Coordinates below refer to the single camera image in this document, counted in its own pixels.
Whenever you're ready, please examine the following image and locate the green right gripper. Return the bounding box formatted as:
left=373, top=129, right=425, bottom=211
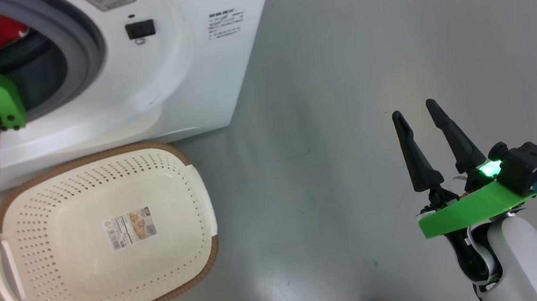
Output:
left=390, top=92, right=537, bottom=241

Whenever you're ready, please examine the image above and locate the white washing machine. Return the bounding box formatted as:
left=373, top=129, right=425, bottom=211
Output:
left=0, top=0, right=284, bottom=191

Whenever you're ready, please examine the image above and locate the cream perforated laundry basket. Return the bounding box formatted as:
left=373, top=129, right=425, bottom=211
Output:
left=0, top=137, right=224, bottom=301

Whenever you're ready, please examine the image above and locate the paper barcode label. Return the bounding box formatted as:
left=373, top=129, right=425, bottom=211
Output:
left=102, top=206, right=159, bottom=252

